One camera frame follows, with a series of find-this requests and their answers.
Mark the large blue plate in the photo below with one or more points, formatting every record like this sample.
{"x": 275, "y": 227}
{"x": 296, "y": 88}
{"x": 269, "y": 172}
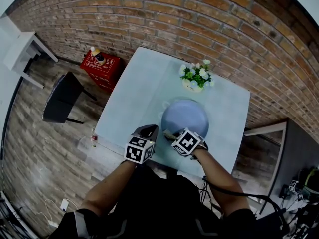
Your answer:
{"x": 184, "y": 116}

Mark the small black-white patterned block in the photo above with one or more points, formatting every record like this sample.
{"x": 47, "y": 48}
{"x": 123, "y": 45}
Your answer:
{"x": 294, "y": 186}

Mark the black metal rack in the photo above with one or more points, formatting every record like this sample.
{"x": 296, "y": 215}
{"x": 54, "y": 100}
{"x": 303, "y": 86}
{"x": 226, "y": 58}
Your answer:
{"x": 10, "y": 220}

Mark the clear plastic bottle red label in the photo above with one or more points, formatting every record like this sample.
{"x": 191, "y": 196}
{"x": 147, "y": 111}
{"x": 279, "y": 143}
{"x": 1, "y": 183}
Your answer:
{"x": 93, "y": 138}

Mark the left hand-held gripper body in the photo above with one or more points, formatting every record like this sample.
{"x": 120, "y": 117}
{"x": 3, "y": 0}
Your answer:
{"x": 138, "y": 151}

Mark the red box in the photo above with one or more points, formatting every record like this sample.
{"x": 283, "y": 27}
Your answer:
{"x": 99, "y": 71}

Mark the person's black clothing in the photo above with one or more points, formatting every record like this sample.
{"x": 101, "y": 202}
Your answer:
{"x": 159, "y": 208}

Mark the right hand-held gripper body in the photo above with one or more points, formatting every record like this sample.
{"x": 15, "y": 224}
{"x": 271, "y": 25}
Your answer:
{"x": 187, "y": 142}

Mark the yellow-green sponge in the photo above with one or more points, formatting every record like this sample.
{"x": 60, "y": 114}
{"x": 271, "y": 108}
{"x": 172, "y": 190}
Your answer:
{"x": 170, "y": 135}

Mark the white side table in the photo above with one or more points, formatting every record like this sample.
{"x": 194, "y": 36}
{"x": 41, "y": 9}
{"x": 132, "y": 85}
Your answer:
{"x": 20, "y": 51}

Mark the person's right forearm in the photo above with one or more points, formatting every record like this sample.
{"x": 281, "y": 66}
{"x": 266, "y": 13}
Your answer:
{"x": 221, "y": 183}

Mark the bottle with white cap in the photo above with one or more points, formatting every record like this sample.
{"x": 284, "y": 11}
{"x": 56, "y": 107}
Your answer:
{"x": 97, "y": 55}

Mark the dark chair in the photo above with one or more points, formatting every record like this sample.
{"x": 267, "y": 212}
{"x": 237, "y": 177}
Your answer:
{"x": 62, "y": 98}

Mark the light blue tablecloth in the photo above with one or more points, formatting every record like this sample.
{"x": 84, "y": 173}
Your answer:
{"x": 134, "y": 96}

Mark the black phone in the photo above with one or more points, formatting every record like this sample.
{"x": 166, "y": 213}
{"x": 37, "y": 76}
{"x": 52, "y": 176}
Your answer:
{"x": 284, "y": 193}

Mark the white flowers in cream pot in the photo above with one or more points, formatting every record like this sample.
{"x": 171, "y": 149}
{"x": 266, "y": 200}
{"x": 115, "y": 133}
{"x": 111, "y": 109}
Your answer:
{"x": 197, "y": 76}

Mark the person's left forearm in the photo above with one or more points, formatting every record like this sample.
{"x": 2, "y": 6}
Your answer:
{"x": 109, "y": 188}

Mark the dark-topped table with white legs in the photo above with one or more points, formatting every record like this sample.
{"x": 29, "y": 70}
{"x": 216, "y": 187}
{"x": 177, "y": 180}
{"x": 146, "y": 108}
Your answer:
{"x": 299, "y": 148}

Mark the black equipment stand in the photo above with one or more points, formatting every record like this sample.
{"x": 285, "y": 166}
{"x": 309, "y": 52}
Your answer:
{"x": 306, "y": 223}

